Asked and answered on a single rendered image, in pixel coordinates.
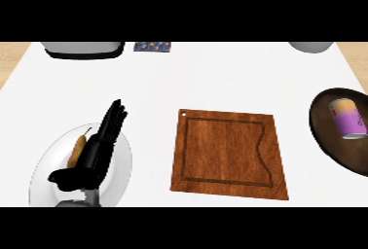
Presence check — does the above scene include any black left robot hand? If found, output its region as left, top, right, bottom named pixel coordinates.
left=47, top=98, right=130, bottom=192

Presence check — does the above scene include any brown wooden cutting board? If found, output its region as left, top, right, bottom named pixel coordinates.
left=169, top=108, right=290, bottom=201

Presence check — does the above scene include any dark brown pan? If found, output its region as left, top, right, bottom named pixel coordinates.
left=307, top=87, right=368, bottom=178

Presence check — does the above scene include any purple and orange can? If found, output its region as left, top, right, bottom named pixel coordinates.
left=330, top=98, right=368, bottom=140

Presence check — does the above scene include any yellow-brown pear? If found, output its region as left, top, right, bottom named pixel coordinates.
left=67, top=126, right=93, bottom=169

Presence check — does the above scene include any white round plate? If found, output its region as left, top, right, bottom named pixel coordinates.
left=28, top=123, right=133, bottom=208

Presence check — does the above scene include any grey and black appliance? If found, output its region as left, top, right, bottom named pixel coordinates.
left=38, top=42, right=127, bottom=60

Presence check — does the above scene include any dark blue patterned box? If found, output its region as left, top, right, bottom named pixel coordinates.
left=132, top=42, right=173, bottom=53

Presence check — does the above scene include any grey round container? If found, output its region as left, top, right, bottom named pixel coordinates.
left=288, top=42, right=336, bottom=53

